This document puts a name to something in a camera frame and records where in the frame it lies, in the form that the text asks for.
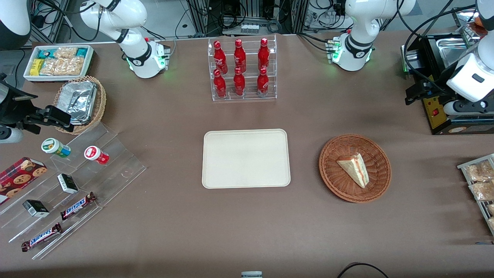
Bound clear acrylic bottle rack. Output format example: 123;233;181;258
208;35;277;102

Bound brown round wicker basket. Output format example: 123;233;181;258
319;134;392;203

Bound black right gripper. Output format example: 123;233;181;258
0;74;74;135

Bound triangular sandwich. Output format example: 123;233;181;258
337;153;370;189

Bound green lid cup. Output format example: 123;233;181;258
41;138;71;158

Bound large clear cracker bag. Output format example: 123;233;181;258
40;57;85;76

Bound metal wire rack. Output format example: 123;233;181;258
457;154;494;236

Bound aluminium equipment frame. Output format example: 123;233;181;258
185;0;309;36

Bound clear acrylic stepped shelf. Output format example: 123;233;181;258
0;122;147;260

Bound snickers bar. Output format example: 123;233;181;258
21;223;63;252
60;192;97;221

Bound black sealing machine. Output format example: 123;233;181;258
401;33;494;136

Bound red lid cup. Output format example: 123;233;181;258
84;146;110;165

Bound red cola bottle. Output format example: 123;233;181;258
213;41;228;75
258;38;270;72
233;39;247;73
257;66;269;95
233;68;246;96
213;69;227;98

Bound red cookie box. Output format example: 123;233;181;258
0;157;48;205

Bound black cable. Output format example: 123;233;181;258
337;262;390;278

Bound clear pastry bag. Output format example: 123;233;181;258
469;181;494;201
464;160;494;182

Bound light wicker basket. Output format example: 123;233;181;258
53;75;107;135

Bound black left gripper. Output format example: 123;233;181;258
405;75;458;106

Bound aluminium foil trays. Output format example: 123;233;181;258
58;81;97;125

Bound white plastic snack bin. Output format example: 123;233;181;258
23;44;95;83

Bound small black box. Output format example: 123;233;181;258
22;199;50;217
57;173;79;194

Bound cream rectangular tray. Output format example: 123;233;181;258
202;129;291;189

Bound small clear cracker bag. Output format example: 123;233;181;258
54;46;78;59

